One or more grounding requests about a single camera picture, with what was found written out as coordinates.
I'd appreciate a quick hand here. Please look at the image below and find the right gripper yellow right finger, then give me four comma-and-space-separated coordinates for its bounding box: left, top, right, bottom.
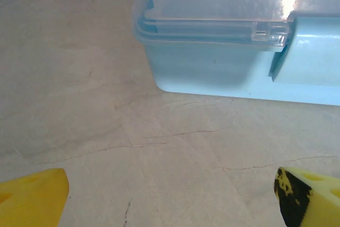
274, 167, 340, 227

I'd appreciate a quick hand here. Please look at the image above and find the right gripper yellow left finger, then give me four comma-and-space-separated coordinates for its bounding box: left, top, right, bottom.
0, 167, 71, 227

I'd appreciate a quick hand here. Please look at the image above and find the light blue plastic toolbox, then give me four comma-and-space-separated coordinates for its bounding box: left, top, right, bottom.
132, 0, 340, 106

